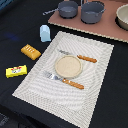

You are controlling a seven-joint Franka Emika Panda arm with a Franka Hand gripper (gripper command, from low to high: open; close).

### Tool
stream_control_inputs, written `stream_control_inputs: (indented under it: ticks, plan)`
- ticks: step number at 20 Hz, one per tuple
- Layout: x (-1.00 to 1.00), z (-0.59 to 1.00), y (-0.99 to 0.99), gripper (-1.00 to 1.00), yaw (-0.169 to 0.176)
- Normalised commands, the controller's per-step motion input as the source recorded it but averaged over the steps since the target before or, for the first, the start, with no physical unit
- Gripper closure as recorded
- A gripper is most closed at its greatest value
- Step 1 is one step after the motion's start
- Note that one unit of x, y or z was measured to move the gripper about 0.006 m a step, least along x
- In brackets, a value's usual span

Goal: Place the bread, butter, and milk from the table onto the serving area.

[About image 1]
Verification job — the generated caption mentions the pink wooden board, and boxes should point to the pink wooden board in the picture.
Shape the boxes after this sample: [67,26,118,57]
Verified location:
[48,0,128,43]

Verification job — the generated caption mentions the orange bread loaf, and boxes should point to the orange bread loaf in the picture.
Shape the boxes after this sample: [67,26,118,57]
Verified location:
[21,44,41,60]

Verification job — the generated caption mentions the round wooden plate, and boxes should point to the round wooden plate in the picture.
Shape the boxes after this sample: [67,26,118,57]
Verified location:
[55,55,82,78]

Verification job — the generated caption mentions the grey saucepan with handle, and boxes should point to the grey saucepan with handle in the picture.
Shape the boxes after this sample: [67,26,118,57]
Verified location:
[44,1,78,18]

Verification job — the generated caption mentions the knife with wooden handle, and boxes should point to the knife with wooden handle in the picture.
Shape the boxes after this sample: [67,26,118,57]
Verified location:
[58,49,97,63]

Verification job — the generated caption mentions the grey pot with handles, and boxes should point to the grey pot with handles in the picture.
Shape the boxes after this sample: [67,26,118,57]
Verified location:
[81,1,105,24]

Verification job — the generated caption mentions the beige bowl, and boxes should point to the beige bowl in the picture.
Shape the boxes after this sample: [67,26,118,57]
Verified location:
[116,4,128,31]

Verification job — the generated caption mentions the yellow butter box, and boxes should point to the yellow butter box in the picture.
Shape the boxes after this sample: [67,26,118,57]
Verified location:
[6,65,27,78]

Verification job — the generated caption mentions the woven beige placemat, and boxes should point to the woven beige placemat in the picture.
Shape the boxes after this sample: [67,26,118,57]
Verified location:
[11,30,115,128]

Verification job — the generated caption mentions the fork with wooden handle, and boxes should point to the fork with wooden handle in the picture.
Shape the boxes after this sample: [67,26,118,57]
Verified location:
[43,71,84,89]

